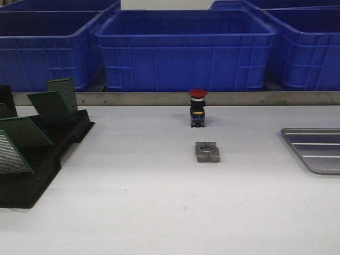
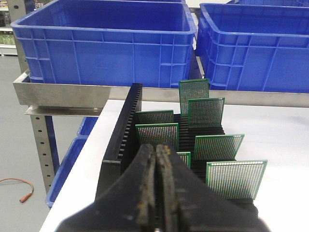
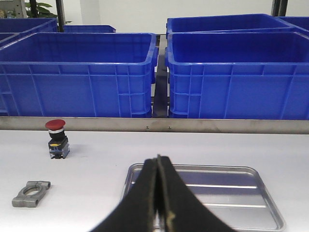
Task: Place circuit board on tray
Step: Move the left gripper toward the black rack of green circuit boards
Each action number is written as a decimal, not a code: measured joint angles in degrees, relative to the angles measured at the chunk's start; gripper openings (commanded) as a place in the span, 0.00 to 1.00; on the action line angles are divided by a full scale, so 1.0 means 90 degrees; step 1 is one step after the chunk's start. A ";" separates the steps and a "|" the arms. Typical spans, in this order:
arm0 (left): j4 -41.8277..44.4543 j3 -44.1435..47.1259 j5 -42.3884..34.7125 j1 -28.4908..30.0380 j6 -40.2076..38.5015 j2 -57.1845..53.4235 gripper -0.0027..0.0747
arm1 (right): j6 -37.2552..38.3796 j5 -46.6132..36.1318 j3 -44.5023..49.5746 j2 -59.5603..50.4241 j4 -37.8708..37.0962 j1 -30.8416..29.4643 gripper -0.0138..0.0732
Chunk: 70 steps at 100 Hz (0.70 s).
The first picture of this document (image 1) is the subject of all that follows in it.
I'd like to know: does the green circuit board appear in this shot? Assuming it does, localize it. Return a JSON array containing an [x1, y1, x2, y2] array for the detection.
[[1, 117, 53, 148], [1, 130, 34, 175], [27, 91, 75, 124], [46, 78, 78, 114]]

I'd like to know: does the silver metal tray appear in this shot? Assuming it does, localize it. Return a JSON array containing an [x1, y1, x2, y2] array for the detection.
[[280, 128, 339, 175]]

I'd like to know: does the black slotted board rack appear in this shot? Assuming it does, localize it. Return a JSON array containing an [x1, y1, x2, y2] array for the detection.
[[1, 110, 94, 209]]

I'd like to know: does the red emergency stop button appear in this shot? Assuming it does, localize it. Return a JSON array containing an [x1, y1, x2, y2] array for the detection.
[[189, 89, 208, 128]]

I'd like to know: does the grey metal clamp block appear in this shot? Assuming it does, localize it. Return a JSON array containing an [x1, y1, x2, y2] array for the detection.
[[195, 142, 220, 163]]

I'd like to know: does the centre blue plastic crate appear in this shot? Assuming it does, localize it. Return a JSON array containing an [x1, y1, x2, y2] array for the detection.
[[96, 10, 275, 92]]

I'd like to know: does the right rear blue crate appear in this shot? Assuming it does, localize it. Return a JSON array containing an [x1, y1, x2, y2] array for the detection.
[[210, 0, 339, 10]]

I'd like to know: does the right front blue crate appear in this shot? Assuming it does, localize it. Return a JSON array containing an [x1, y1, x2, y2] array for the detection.
[[262, 8, 339, 91]]

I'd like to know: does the left front blue crate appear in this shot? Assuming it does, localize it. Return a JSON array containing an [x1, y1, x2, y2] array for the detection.
[[1, 11, 105, 92]]

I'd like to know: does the left rear blue crate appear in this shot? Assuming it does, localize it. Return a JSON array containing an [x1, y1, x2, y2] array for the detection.
[[1, 0, 121, 12]]

